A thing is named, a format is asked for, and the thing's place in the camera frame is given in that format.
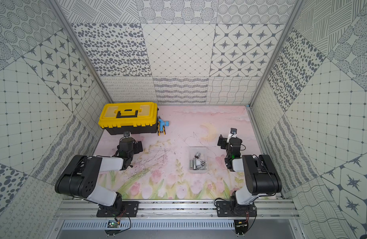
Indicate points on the clear plastic storage box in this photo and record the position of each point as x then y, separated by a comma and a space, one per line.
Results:
202, 166

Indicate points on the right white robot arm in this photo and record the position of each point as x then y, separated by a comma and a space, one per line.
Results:
261, 176

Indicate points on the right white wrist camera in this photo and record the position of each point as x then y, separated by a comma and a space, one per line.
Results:
232, 134

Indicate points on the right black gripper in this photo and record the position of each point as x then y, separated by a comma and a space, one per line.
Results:
224, 141

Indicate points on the wide chrome socket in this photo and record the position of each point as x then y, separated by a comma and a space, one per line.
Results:
197, 155

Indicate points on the aluminium mounting rail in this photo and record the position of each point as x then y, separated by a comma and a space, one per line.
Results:
181, 209

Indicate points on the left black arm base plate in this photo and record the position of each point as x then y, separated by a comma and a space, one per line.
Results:
124, 208

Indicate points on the yellow black toolbox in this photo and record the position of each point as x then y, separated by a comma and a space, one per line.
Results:
135, 118

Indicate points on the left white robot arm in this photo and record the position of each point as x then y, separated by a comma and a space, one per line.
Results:
80, 177

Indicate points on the white slotted cable duct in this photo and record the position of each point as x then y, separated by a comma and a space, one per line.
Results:
147, 224

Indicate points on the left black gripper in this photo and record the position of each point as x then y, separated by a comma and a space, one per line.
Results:
126, 141

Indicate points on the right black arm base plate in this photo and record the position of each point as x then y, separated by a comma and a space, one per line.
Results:
235, 208

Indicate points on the blue yellow hand tool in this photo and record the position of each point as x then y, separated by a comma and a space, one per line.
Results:
162, 126

